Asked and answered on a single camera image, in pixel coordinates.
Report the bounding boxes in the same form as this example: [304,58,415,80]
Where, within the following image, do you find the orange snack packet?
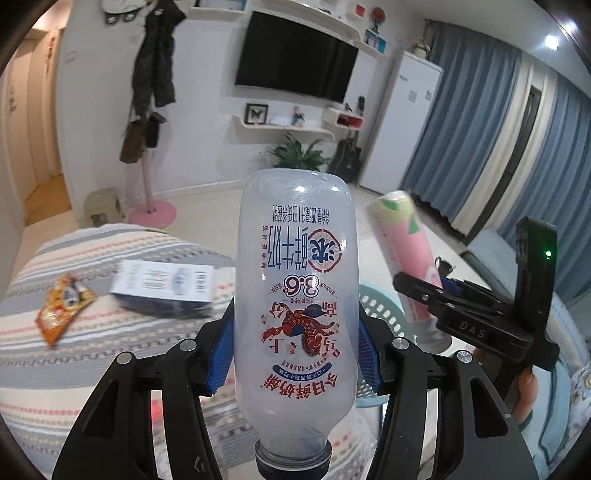
[36,273,97,348]

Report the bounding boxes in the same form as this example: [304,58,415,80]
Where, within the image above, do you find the pink coat rack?
[127,0,178,230]

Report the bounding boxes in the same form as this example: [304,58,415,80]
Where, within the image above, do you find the brown hanging bag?
[119,117,146,163]

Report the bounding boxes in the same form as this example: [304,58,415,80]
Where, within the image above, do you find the clear plastic milk bottle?
[233,168,362,480]

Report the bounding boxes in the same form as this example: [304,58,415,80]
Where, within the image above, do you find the pale green plastic stool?
[84,188,124,228]

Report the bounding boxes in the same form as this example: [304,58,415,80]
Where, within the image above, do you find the red white box shelf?
[323,107,363,127]

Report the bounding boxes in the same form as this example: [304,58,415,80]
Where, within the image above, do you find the framed butterfly picture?
[245,102,269,126]

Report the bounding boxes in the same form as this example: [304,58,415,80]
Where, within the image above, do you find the white curved low shelf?
[232,114,335,141]

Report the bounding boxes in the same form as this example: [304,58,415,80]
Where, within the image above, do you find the green potted plant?
[259,134,331,174]

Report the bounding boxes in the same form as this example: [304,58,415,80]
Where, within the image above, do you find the black hanging bag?
[145,112,166,149]

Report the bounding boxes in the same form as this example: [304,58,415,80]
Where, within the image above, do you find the teal plastic basket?
[353,282,446,409]

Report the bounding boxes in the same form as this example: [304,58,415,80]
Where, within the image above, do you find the wall television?
[235,10,360,103]

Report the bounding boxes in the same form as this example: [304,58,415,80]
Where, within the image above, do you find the person's right hand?
[509,368,544,419]

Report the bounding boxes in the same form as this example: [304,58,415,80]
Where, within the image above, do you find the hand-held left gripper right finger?
[356,313,539,480]

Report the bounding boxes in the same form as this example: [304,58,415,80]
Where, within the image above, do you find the blue grey curtain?
[422,18,591,259]

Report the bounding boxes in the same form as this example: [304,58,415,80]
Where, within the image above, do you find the black coat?
[131,0,188,116]

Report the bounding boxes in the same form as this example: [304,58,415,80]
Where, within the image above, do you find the large white blue carton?
[110,260,217,320]

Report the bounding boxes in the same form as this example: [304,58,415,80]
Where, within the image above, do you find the white refrigerator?
[358,50,444,197]

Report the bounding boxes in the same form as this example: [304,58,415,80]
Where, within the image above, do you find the panda wall clock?
[100,0,139,24]

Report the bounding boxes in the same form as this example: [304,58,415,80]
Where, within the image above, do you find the pink green labelled bottle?
[367,190,452,352]

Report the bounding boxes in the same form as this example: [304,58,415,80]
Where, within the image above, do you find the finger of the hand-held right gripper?
[441,276,505,302]
[393,271,463,325]

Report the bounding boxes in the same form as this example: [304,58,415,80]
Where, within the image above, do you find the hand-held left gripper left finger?
[51,300,236,480]

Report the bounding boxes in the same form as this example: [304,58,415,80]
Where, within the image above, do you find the black guitar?
[330,129,363,183]

